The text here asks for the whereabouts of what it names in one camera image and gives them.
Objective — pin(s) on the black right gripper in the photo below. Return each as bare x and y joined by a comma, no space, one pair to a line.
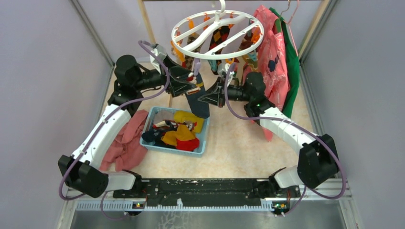
214,98

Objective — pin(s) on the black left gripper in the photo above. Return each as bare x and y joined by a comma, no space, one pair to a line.
176,87

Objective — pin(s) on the navy blue patterned sock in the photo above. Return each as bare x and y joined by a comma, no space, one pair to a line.
153,135

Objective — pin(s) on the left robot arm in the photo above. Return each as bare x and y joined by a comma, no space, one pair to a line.
81,170

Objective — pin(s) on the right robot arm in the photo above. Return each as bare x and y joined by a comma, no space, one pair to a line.
316,154

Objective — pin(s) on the white round clip hanger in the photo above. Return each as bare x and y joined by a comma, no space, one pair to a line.
204,35

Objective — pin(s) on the yellow sock in basket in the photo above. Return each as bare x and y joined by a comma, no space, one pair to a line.
194,123

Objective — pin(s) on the light blue plastic basket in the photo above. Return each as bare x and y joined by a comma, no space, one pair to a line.
202,136

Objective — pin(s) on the red cloth in basket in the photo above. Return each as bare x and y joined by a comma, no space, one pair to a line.
186,143

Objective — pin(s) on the dark red argyle sock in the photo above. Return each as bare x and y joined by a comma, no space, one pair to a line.
219,36

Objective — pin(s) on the pink patterned hanging garment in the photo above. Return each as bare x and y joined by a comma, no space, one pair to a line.
270,58

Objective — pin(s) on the green hanging garment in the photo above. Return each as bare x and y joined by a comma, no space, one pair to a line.
292,62

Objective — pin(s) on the pink cloth on floor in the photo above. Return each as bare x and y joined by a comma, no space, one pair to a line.
126,152

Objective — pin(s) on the light wooden clothes rack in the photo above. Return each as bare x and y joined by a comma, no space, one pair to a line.
303,16

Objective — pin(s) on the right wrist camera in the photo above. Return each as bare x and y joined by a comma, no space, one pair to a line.
225,69

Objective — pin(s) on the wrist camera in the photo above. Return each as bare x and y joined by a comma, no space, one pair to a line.
225,69
158,55

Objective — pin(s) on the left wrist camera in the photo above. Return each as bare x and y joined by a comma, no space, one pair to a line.
158,55

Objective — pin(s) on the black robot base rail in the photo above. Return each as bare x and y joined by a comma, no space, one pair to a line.
207,193

